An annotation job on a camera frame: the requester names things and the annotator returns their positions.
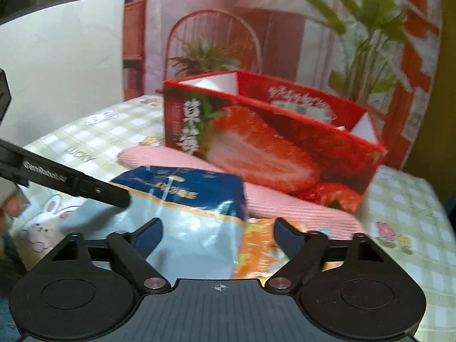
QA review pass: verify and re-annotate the wall poster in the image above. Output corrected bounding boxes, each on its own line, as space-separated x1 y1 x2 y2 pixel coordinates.
122 0 444 172

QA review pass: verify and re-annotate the red strawberry print box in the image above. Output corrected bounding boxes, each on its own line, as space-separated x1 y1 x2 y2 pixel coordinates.
163 70 388 215

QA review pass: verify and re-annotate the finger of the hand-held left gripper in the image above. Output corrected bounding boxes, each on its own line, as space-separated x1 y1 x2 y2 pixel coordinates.
73 174 132 209

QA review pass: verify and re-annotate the pink ribbed cloth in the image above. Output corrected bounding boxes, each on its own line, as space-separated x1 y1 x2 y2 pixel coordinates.
118 145 362 239

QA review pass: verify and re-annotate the person's left hand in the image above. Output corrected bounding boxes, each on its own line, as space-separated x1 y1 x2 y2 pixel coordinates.
0 180 32 229

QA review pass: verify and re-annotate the checked tablecloth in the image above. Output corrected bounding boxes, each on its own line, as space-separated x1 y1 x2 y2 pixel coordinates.
7 94 456 342

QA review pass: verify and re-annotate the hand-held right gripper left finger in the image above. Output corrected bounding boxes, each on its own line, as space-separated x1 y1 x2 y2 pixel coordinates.
52 217 171 294

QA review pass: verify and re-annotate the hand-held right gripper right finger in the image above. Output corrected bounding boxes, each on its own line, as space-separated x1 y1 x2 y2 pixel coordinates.
267 217 385 294

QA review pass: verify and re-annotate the blue and white tissue packet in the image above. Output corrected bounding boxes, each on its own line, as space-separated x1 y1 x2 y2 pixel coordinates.
60 165 249 280

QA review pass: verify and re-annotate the orange snack packet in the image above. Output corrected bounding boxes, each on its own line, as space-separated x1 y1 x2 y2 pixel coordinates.
231 217 330 279

